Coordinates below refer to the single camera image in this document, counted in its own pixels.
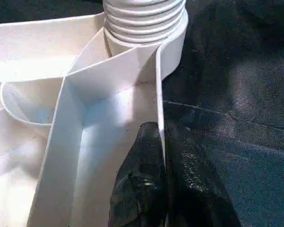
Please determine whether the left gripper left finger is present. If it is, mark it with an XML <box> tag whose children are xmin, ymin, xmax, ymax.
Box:
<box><xmin>109</xmin><ymin>122</ymin><xmax>169</xmax><ymax>227</ymax></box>

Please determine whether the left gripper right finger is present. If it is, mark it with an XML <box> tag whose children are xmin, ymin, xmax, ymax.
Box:
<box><xmin>164</xmin><ymin>124</ymin><xmax>240</xmax><ymax>227</ymax></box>

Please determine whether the white plastic table top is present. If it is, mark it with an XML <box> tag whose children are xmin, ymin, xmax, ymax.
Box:
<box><xmin>0</xmin><ymin>11</ymin><xmax>189</xmax><ymax>227</ymax></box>

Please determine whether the white plastic table leg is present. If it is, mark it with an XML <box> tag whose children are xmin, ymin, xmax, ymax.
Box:
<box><xmin>103</xmin><ymin>0</ymin><xmax>188</xmax><ymax>45</ymax></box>

